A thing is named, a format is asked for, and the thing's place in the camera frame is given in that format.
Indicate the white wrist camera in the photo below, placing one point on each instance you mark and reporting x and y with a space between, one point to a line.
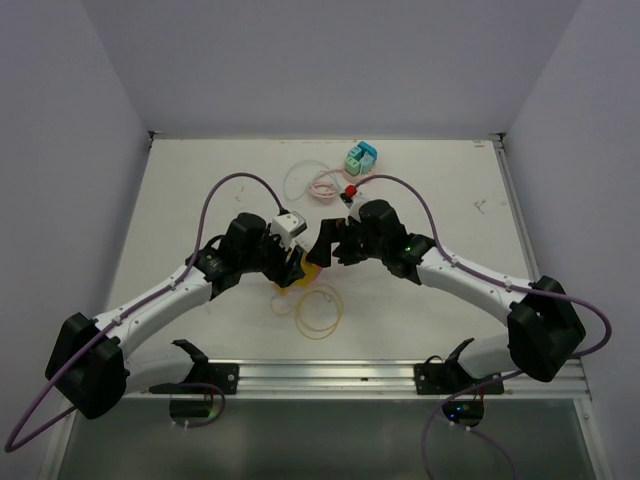
287 227
353 200

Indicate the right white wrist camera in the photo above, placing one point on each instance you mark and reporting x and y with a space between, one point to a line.
353 200

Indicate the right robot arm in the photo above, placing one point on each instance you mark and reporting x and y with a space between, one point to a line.
542 329

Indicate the pink round socket base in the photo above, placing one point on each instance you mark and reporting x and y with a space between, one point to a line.
353 179

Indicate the pink plug adapter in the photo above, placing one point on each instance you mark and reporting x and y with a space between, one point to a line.
311 273

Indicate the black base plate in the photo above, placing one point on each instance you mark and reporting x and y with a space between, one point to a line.
223 375
436 376

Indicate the green plug adapter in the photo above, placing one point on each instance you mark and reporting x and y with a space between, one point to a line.
352 165

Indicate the yellow cube socket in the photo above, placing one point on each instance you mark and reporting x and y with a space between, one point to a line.
298 283

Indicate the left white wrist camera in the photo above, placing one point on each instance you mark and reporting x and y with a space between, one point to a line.
287 227

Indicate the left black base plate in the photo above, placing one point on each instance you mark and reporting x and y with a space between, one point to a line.
223 375

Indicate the aluminium mounting rail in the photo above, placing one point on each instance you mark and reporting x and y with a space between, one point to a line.
285 378

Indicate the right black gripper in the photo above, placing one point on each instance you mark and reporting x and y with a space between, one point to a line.
330 233

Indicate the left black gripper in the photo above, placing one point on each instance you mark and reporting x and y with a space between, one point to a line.
283 273

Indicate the light blue plug adapter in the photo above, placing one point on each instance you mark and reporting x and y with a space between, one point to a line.
367 162

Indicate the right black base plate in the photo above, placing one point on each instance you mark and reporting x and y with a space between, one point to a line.
436 376

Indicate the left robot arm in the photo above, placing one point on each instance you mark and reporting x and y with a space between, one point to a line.
94 364

